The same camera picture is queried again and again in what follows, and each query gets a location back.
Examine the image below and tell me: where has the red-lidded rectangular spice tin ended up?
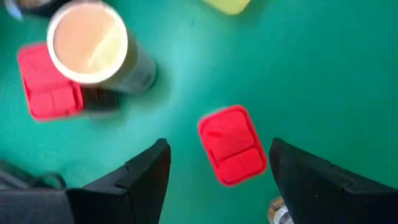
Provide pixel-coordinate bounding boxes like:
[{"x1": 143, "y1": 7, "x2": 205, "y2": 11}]
[
  {"x1": 197, "y1": 105, "x2": 269, "y2": 187},
  {"x1": 17, "y1": 42, "x2": 119, "y2": 121}
]

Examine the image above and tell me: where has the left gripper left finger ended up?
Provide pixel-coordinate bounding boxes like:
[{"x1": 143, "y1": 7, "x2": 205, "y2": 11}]
[{"x1": 65, "y1": 138, "x2": 172, "y2": 224}]

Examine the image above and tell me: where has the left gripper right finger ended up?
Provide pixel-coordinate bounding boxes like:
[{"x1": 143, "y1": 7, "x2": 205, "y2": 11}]
[{"x1": 269, "y1": 138, "x2": 398, "y2": 224}]

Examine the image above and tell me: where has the yellow translucent plastic bin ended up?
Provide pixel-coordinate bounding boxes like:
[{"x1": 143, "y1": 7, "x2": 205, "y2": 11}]
[{"x1": 201, "y1": 0, "x2": 252, "y2": 16}]

